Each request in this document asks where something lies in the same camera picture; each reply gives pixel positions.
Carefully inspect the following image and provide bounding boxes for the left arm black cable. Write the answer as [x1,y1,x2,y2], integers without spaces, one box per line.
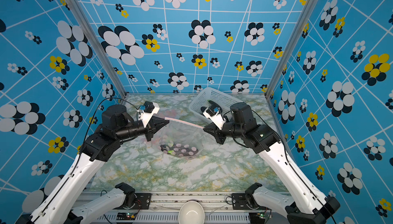
[76,97,140,163]

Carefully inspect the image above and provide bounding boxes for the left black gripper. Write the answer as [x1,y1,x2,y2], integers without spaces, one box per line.
[117,115,171,142]

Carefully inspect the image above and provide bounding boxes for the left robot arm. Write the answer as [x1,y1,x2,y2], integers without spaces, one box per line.
[16,101,169,224]

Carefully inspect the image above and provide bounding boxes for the eggplant in basket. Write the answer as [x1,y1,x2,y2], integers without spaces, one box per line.
[208,100,220,110]

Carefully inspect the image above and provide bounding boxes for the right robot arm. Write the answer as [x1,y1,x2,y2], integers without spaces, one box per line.
[201,102,340,224]

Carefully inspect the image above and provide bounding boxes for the white plastic basket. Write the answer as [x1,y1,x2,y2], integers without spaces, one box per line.
[189,87,243,123]

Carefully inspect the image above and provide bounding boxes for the dark purple eggplant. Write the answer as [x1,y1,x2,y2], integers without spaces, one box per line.
[160,143,199,157]

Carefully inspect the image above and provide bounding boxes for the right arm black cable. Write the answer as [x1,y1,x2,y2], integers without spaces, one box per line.
[251,110,292,169]

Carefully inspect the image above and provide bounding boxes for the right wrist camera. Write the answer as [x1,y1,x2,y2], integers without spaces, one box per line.
[203,105,226,130]

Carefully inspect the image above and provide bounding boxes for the clear pink-dotted zip bag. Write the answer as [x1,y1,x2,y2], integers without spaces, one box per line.
[148,117,215,160]

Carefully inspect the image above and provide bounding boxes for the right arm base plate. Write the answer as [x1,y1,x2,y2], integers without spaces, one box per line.
[231,193,262,210]

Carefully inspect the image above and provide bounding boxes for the white bowl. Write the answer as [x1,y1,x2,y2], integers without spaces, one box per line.
[178,201,205,224]

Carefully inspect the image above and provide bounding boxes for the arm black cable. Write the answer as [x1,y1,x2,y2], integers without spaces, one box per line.
[76,97,140,163]
[251,110,292,169]

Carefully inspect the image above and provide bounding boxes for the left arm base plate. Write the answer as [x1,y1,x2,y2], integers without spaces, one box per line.
[116,193,152,210]

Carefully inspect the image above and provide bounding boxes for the aluminium front rail frame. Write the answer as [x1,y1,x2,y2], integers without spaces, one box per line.
[82,191,326,224]

